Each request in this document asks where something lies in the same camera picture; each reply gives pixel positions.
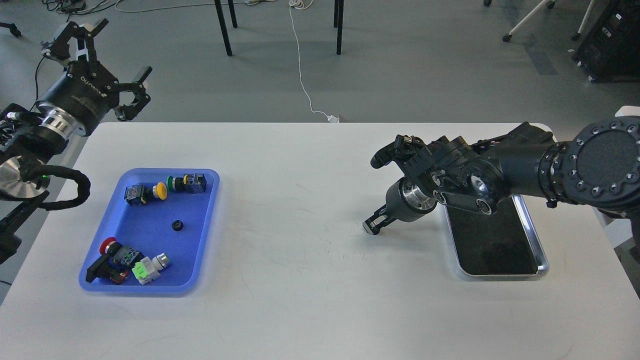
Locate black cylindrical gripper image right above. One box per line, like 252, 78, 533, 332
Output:
362, 178, 438, 235

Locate black equipment case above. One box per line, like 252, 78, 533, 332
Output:
572, 0, 640, 83

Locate red emergency stop button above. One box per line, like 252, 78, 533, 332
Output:
98, 236, 145, 269

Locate silver metal tray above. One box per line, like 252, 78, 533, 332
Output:
445, 194, 550, 281

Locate black cable on floor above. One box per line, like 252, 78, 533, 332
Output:
30, 0, 118, 108

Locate white rolling stand base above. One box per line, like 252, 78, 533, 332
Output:
483, 0, 598, 43

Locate silver button with green block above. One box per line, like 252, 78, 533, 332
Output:
131, 253, 170, 285

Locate black chair legs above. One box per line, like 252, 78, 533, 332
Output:
213, 0, 346, 57

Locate black switch with red tab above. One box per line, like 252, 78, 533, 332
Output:
85, 254, 130, 285

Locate black gear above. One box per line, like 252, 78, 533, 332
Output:
171, 219, 185, 231

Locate green push button switch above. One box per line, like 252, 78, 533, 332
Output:
166, 173, 207, 194

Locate blue plastic tray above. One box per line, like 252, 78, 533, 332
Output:
78, 168, 220, 294

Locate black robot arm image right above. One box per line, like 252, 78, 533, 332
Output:
362, 116, 640, 261

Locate yellow push button switch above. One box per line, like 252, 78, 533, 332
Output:
123, 182, 169, 206

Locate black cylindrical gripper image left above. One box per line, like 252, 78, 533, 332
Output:
36, 18, 153, 137

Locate white cable on floor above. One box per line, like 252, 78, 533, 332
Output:
288, 0, 341, 124

